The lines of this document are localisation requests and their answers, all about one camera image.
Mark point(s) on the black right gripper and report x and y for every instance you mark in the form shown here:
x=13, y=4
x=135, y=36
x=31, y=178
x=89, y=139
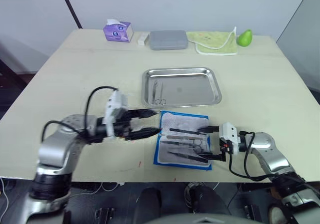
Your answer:
x=230, y=149

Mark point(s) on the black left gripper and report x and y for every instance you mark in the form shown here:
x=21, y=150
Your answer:
x=122, y=130

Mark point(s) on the black ribbed tweezers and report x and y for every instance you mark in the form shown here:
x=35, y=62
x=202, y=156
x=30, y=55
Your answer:
x=185, y=131
x=185, y=156

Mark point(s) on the silver surgical scissors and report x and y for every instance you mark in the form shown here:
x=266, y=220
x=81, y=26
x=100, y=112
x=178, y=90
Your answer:
x=161, y=90
x=193, y=145

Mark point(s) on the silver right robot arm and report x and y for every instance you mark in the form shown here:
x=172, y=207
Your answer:
x=262, y=141

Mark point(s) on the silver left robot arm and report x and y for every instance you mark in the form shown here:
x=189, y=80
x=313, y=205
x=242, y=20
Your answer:
x=57, y=146

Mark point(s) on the rectangular metal tray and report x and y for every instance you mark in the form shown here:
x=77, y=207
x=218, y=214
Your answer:
x=190, y=89

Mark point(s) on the silver pointed tweezers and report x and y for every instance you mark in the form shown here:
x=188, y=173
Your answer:
x=175, y=142

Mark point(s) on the dark rounded shape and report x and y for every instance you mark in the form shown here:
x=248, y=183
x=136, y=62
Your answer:
x=207, y=199
x=148, y=201

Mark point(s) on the small white box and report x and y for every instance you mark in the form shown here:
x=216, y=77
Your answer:
x=143, y=38

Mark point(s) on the grey plastic case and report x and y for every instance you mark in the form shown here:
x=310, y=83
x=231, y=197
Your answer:
x=167, y=40

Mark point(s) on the purple tissue box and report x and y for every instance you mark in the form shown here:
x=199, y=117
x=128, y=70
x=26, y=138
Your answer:
x=117, y=33

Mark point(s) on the green towel with white trim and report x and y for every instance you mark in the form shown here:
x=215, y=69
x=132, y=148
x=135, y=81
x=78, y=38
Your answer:
x=212, y=43

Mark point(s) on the green pear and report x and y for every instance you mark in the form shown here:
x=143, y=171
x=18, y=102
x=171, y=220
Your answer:
x=244, y=39

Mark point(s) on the grey panel with dark edge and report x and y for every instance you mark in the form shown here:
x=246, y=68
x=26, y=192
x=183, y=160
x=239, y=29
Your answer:
x=307, y=47

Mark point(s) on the dark brown slanted pole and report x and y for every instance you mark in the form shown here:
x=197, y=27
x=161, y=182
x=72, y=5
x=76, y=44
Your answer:
x=70, y=7

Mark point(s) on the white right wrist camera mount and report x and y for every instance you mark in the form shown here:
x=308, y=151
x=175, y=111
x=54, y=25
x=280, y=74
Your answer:
x=228, y=131

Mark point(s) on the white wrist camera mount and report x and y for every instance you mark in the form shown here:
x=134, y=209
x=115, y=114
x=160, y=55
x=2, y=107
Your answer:
x=113, y=104
x=228, y=131

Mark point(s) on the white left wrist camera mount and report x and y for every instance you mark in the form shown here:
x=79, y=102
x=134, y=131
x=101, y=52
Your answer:
x=113, y=104

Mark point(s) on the black metal bracket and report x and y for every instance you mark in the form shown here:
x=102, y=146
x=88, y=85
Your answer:
x=251, y=212
x=105, y=214

